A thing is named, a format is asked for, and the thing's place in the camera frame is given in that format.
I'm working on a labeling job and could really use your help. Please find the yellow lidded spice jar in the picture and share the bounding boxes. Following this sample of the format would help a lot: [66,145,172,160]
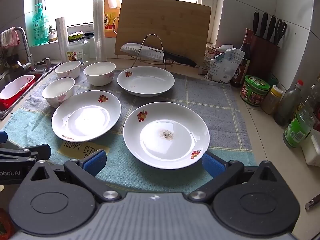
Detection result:
[261,85,284,115]

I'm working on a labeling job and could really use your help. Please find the green lidded sauce jar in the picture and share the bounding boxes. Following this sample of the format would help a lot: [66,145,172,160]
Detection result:
[240,75,270,107]

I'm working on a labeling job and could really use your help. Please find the white blue printed bag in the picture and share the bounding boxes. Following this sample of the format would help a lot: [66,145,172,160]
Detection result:
[204,48,246,83]

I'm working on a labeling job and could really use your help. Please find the tall plastic wrap roll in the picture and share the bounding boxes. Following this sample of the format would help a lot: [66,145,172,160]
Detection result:
[93,0,105,62]

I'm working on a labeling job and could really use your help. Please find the black handled kitchen knife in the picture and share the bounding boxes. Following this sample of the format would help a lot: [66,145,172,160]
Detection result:
[120,42,197,68]

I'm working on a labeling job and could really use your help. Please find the short plastic wrap roll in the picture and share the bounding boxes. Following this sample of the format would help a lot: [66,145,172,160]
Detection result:
[55,17,69,63]

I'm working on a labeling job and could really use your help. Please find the small potted plant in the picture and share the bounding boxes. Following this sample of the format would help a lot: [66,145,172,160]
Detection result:
[48,25,58,42]

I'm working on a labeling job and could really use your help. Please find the dark soy sauce bottle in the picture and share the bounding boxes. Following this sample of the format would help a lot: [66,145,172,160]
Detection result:
[230,28,254,88]

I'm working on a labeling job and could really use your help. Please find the glass jar with lid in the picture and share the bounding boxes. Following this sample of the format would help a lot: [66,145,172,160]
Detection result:
[66,32,90,64]

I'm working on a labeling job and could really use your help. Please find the bamboo cutting board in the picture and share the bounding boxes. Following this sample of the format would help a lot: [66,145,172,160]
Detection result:
[114,0,212,67]

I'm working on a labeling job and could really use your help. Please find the green dish soap bottle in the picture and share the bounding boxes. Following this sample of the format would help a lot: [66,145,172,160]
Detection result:
[32,3,49,46]

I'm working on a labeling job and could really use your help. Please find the white floral bowl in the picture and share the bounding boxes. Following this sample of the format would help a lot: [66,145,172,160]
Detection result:
[54,60,81,79]
[42,77,76,108]
[83,62,117,87]

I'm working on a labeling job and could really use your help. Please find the steel faucet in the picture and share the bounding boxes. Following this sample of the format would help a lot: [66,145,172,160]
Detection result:
[14,27,34,70]

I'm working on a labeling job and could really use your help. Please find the metal tool handle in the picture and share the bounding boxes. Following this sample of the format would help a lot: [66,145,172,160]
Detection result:
[304,194,320,210]

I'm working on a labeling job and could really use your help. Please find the blue grey checked towel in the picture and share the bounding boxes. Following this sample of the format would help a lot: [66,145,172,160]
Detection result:
[1,67,258,195]

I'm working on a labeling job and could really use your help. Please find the glass bottle with red cap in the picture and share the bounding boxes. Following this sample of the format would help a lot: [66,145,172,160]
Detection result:
[273,79,304,127]

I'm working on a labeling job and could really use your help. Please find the orange cooking oil jug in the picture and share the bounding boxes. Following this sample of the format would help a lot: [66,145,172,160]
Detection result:
[103,0,121,38]

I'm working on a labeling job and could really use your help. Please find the red plastic basin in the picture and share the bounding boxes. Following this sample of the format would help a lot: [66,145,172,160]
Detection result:
[0,74,42,110]

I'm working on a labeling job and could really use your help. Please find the metal wire rack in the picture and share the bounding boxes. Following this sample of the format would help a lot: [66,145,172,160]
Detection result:
[131,34,167,70]

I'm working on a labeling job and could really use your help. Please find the amber glass bottle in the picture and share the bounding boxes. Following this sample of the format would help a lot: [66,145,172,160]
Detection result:
[309,76,320,110]

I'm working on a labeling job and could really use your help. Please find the green label glass bottle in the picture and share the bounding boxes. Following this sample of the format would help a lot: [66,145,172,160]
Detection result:
[283,102,315,148]

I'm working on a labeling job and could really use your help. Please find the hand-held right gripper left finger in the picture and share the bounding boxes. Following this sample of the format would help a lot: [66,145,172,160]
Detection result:
[30,149,122,203]

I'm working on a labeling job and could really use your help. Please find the black knife handle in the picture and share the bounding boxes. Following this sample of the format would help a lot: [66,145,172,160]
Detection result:
[267,15,277,42]
[260,12,268,38]
[253,10,260,35]

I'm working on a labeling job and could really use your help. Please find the white red printed bag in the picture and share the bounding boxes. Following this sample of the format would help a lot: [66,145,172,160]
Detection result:
[204,44,234,74]

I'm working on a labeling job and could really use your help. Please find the brown knife block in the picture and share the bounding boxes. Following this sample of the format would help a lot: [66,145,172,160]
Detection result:
[247,34,280,80]

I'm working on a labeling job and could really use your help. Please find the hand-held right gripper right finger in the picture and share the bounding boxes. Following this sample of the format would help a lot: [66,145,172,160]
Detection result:
[187,151,281,202]

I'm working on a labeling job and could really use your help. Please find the pink cloth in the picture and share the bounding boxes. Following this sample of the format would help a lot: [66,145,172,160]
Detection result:
[0,27,20,48]

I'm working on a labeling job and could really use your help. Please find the black kitchen scissors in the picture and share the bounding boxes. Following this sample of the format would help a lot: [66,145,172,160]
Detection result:
[274,19,287,45]

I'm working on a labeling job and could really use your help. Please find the red object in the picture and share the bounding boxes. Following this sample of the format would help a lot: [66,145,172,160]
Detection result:
[0,207,14,240]

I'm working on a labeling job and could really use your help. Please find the white plastic container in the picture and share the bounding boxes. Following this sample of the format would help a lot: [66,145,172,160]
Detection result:
[301,130,320,167]

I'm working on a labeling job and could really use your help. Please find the white strainer basket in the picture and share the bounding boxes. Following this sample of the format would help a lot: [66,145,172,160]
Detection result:
[0,75,35,100]

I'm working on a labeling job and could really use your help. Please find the steel sink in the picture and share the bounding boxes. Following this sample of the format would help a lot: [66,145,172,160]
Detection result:
[0,62,60,120]

